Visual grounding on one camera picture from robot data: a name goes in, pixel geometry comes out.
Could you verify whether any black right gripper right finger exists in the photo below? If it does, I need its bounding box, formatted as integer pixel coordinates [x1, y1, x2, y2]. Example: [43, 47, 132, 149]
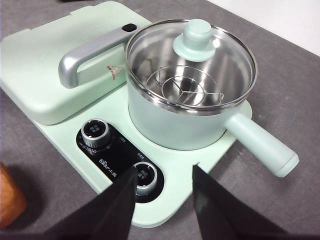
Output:
[191, 164, 320, 240]

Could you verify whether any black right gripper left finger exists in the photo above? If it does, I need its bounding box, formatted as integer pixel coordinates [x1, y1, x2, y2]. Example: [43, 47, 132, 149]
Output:
[0, 167, 138, 240]

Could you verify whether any brown potato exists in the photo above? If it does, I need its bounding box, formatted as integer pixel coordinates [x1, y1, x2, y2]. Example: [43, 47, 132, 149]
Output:
[0, 161, 28, 224]

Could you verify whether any glass lid with green knob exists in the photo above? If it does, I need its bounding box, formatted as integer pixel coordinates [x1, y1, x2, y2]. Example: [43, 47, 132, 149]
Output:
[125, 18, 259, 113]

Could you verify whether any silver control knob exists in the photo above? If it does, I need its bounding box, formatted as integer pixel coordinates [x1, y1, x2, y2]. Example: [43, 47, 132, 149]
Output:
[80, 119, 113, 151]
[131, 160, 159, 198]

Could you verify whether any green breakfast machine base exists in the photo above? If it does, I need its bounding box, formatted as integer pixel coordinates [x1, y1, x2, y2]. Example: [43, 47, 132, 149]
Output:
[37, 84, 253, 222]

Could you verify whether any green pot with handle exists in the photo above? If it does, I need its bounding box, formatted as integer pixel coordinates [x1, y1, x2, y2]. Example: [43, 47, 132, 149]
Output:
[126, 21, 300, 179]

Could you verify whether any steel wire steaming rack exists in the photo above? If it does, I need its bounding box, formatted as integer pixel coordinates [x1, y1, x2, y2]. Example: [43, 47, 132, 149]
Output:
[144, 67, 226, 106]

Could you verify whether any green griddle cover, silver handle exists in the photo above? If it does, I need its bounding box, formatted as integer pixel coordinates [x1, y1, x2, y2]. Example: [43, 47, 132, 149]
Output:
[0, 0, 154, 126]

